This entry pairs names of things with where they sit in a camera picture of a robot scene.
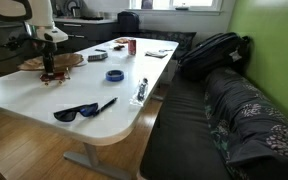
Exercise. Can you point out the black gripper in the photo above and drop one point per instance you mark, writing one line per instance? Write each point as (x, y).
(49, 53)

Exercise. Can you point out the red toy trolley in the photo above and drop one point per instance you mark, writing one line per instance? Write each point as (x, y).
(60, 77)

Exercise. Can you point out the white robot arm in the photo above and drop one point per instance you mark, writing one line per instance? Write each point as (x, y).
(40, 16)

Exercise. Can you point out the brown wooden bowl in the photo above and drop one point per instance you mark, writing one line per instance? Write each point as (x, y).
(67, 60)

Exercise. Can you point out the black sunglasses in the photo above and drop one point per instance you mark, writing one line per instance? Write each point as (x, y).
(67, 115)

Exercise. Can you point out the grey calculator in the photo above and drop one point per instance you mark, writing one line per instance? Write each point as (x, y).
(97, 56)

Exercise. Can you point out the dark grey cabinet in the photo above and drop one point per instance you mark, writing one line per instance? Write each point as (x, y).
(87, 31)

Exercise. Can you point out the small black marker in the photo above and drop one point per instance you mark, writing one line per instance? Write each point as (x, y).
(100, 50)

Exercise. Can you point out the blue tape roll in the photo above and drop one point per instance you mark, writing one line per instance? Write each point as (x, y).
(108, 76)

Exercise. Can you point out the metal kettle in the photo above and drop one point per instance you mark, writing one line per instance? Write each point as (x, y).
(75, 11)

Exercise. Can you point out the dark blue pen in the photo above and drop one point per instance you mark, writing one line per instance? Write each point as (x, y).
(107, 105)

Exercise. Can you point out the small dark object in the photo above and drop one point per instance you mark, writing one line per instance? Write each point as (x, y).
(119, 47)

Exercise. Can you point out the small tan wooden piece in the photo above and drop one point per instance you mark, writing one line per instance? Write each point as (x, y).
(121, 40)

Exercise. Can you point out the red soda can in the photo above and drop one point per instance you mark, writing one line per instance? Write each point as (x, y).
(132, 46)

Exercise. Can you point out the clear bag of black cutlery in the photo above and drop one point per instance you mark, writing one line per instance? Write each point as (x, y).
(141, 90)

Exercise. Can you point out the grey table leg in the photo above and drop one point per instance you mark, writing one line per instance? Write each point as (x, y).
(92, 158)

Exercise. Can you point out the white printed paper packet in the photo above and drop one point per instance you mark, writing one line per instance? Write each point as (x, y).
(155, 54)

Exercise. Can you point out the dark grey sofa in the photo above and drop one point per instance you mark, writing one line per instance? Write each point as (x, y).
(180, 133)

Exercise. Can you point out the black backpack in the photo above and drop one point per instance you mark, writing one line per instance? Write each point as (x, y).
(214, 53)

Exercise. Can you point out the dark floral blanket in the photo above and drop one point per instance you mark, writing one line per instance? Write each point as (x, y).
(250, 116)

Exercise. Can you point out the white window frame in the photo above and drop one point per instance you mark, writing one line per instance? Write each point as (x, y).
(177, 9)

